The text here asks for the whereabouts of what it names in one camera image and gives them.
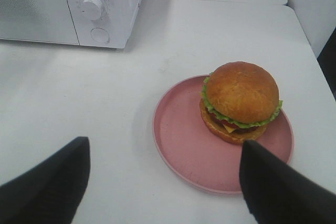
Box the round white door button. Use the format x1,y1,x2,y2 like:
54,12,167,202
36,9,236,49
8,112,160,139
91,28,110,44

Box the pink round plate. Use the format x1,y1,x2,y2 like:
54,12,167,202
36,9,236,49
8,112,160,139
152,74,294,195

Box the burger with lettuce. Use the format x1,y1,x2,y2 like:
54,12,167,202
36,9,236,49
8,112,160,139
199,61,283,145

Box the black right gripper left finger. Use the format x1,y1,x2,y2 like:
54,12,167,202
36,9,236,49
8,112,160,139
1,136,90,223

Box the white microwave door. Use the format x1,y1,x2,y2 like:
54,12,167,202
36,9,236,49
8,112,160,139
1,0,79,45

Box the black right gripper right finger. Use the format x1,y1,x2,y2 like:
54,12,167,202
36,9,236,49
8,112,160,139
239,140,335,223

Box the white microwave knob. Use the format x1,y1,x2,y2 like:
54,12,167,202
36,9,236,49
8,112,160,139
81,0,104,20

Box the white microwave oven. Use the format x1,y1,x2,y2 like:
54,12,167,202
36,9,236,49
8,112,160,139
0,0,147,50

